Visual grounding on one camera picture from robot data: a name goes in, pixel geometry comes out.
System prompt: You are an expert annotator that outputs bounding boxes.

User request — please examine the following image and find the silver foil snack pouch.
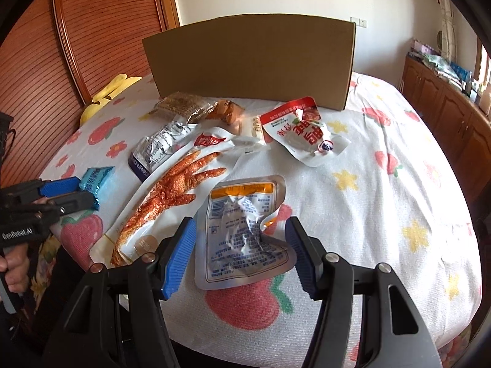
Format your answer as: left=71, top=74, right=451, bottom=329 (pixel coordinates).
left=195, top=174, right=296, bottom=291

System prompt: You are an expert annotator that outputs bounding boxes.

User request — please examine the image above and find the yellow plush toy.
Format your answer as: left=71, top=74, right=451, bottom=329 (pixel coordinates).
left=79, top=73, right=141, bottom=126

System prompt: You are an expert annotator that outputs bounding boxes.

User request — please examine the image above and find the patterned window curtain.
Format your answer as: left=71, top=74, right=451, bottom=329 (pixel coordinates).
left=438, top=0, right=456, bottom=62

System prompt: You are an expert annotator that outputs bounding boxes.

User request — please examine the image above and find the small white snack pack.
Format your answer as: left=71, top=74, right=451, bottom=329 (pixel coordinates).
left=240, top=116, right=267, bottom=147

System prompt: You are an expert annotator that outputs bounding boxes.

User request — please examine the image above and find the small orange snack pack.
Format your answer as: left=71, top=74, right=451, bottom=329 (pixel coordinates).
left=207, top=99, right=245, bottom=125

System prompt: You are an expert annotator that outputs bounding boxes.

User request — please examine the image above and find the brown cardboard box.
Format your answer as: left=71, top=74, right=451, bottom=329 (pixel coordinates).
left=142, top=13, right=356, bottom=111

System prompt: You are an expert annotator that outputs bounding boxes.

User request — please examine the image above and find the floral white bed sheet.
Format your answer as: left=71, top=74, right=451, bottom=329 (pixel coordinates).
left=37, top=70, right=483, bottom=368

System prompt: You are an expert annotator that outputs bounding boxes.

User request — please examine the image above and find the brown grain snack bar pack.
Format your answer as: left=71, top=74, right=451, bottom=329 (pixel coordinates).
left=155, top=91, right=218, bottom=124

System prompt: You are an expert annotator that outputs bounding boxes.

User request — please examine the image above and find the white chicken feet snack bag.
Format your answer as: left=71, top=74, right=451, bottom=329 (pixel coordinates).
left=89, top=127, right=240, bottom=267

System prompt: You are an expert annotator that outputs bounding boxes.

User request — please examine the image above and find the silver grey snack pouch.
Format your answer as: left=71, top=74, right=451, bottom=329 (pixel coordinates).
left=127, top=121, right=199, bottom=182

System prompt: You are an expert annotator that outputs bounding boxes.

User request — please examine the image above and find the red white snack pouch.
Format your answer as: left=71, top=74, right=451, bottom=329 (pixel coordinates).
left=260, top=96, right=350, bottom=168

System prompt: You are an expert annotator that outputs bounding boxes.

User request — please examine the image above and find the small blue candy wrapper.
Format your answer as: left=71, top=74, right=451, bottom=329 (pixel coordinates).
left=78, top=166, right=115, bottom=210

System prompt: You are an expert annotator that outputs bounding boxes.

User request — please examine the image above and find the person's left hand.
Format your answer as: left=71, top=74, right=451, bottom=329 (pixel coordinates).
left=1, top=243, right=30, bottom=294

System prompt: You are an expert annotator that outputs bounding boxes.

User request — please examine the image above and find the white wall switch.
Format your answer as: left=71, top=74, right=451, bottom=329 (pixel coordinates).
left=350, top=17, right=366, bottom=28

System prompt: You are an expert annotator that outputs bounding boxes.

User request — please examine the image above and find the brown wooden wardrobe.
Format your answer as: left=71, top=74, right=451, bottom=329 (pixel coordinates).
left=1, top=0, right=180, bottom=186

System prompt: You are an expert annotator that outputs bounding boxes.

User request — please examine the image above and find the brown wooden sideboard cabinet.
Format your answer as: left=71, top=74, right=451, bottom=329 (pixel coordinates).
left=401, top=56, right=490, bottom=204

